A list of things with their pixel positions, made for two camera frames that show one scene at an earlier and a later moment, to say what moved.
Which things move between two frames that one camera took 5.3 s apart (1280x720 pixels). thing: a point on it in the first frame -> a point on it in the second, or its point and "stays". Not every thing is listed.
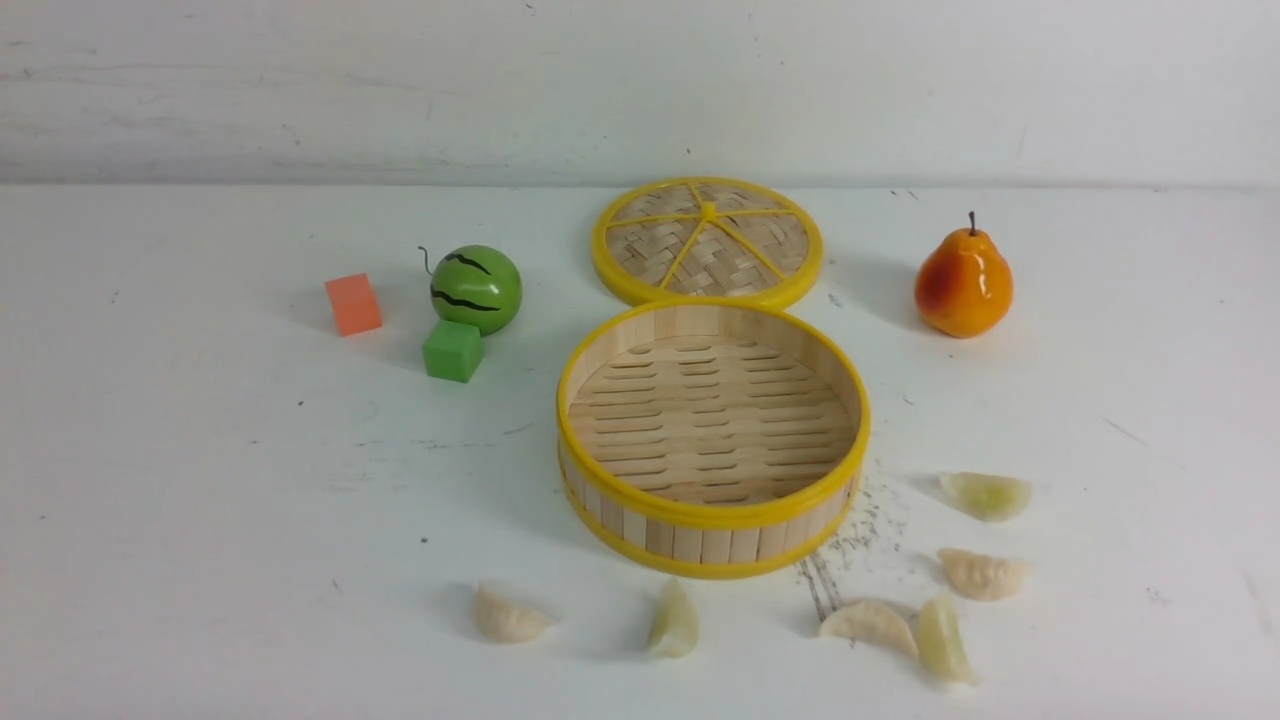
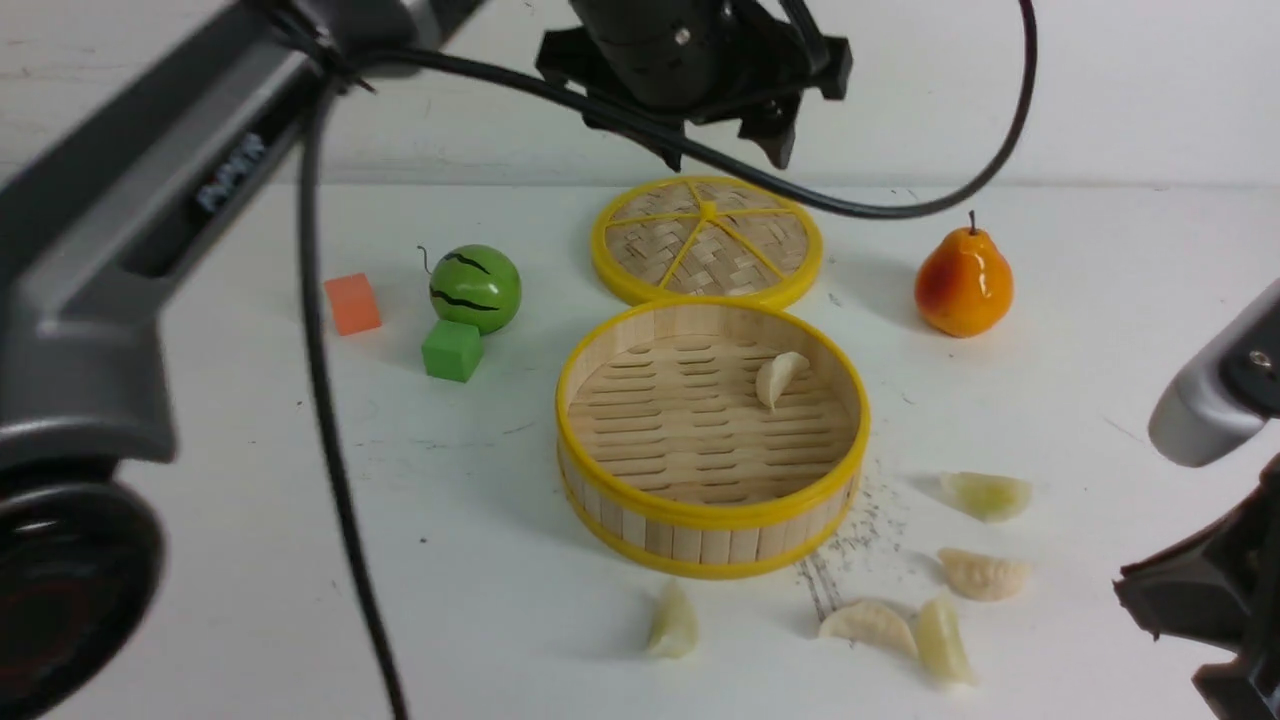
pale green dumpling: x=943 y=641 stays
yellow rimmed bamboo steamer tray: x=711 y=437 stays
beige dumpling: x=499 y=619 -> x=774 y=376
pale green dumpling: x=676 y=629 stays
